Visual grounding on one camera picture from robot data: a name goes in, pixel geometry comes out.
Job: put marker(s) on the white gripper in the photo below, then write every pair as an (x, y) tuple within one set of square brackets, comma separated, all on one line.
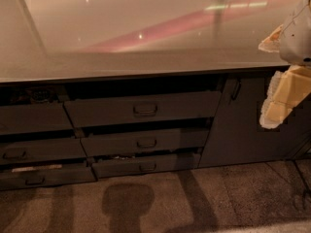
[(297, 39)]

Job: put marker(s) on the grey drawer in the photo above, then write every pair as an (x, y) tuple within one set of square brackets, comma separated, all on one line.
[(33, 118), (144, 165), (134, 109), (67, 174), (145, 141), (40, 150)]

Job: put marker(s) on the items in left drawer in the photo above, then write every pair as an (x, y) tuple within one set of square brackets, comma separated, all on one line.
[(32, 95)]

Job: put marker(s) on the grey cabinet door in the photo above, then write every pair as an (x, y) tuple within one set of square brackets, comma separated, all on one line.
[(236, 136)]

